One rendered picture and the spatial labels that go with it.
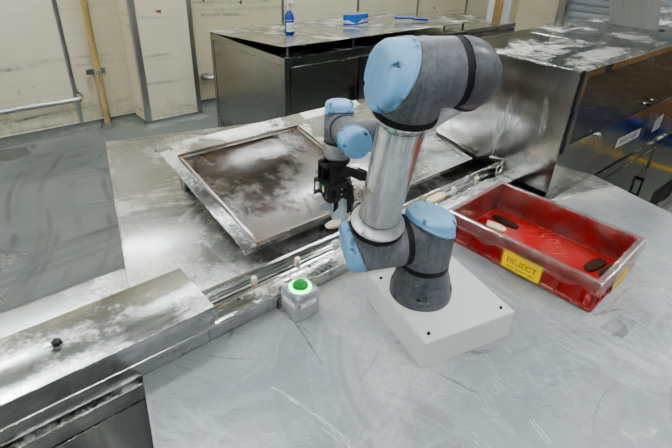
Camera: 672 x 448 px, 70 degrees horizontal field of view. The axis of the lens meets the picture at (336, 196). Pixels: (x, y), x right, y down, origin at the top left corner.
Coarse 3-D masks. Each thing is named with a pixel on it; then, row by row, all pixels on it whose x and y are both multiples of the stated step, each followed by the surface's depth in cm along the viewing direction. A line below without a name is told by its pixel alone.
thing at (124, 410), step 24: (648, 144) 232; (624, 168) 225; (648, 168) 252; (648, 192) 273; (72, 288) 127; (96, 288) 128; (120, 288) 128; (24, 312) 119; (48, 312) 119; (0, 336) 112; (96, 408) 97; (120, 408) 102; (144, 408) 107; (48, 432) 92; (72, 432) 97; (96, 432) 101; (120, 432) 105; (144, 432) 110
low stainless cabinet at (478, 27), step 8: (432, 16) 572; (440, 16) 574; (448, 16) 576; (456, 16) 578; (464, 16) 581; (472, 16) 583; (456, 24) 528; (464, 24) 530; (472, 24) 532; (480, 24) 533; (488, 24) 535; (504, 24) 540; (512, 24) 550; (472, 32) 507; (480, 32) 519; (488, 32) 530; (496, 32) 535; (504, 32) 545
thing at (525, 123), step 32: (512, 32) 210; (544, 32) 213; (576, 32) 216; (608, 32) 219; (640, 32) 223; (512, 64) 170; (544, 64) 162; (576, 64) 162; (608, 64) 165; (512, 96) 174; (544, 96) 165; (576, 96) 252; (448, 128) 200; (480, 128) 188; (512, 128) 178; (544, 128) 168; (608, 128) 189; (640, 128) 215; (480, 160) 193; (512, 160) 182; (544, 160) 172; (576, 160) 181; (608, 160) 205
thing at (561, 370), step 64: (640, 256) 149; (256, 320) 119; (320, 320) 120; (512, 320) 122; (576, 320) 123; (640, 320) 124; (192, 384) 102; (256, 384) 102; (320, 384) 103; (384, 384) 104; (448, 384) 104; (512, 384) 105; (576, 384) 105; (640, 384) 106
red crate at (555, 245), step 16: (496, 208) 171; (528, 224) 162; (464, 240) 149; (528, 240) 154; (544, 240) 154; (560, 240) 155; (496, 256) 142; (560, 256) 147; (576, 256) 147; (592, 256) 147; (608, 256) 148; (592, 272) 140; (544, 288) 134; (560, 288) 130; (576, 288) 126; (608, 288) 130; (576, 304) 127; (592, 304) 126
